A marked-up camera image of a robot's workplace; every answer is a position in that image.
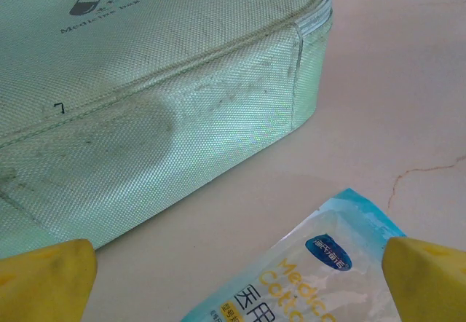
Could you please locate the blue medical cotton packet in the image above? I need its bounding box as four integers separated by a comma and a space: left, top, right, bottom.
181, 187, 407, 322

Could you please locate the mint green medicine bag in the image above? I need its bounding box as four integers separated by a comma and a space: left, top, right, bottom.
0, 0, 334, 261

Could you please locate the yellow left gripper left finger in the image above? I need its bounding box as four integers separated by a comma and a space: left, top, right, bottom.
0, 238, 98, 322

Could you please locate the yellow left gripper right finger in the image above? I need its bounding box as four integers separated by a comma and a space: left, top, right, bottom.
382, 236, 466, 322

